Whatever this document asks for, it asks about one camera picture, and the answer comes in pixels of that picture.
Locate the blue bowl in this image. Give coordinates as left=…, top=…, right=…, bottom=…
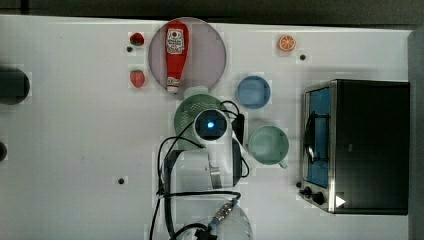
left=236, top=76, right=271, bottom=109

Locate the green mug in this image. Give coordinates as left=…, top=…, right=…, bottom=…
left=248, top=125, right=289, bottom=169

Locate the red ketchup bottle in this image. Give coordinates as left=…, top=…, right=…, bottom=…
left=165, top=20, right=190, bottom=94

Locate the grey round plate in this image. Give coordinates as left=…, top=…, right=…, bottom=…
left=148, top=17, right=227, bottom=95

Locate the orange slice toy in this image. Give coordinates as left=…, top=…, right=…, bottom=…
left=277, top=35, right=296, bottom=52

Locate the strawberry toy near edge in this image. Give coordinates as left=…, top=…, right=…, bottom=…
left=130, top=33, right=145, bottom=46

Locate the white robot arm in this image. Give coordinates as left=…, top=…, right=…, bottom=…
left=163, top=109, right=253, bottom=240

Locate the strawberry toy by bottle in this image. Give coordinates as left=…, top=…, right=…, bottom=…
left=129, top=70, right=145, bottom=88

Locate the black cylinder post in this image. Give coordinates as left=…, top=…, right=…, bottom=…
left=0, top=68, right=30, bottom=105

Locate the black toaster oven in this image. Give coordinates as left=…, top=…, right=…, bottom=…
left=297, top=79, right=410, bottom=215

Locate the green oval strainer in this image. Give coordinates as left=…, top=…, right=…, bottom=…
left=174, top=87, right=231, bottom=150

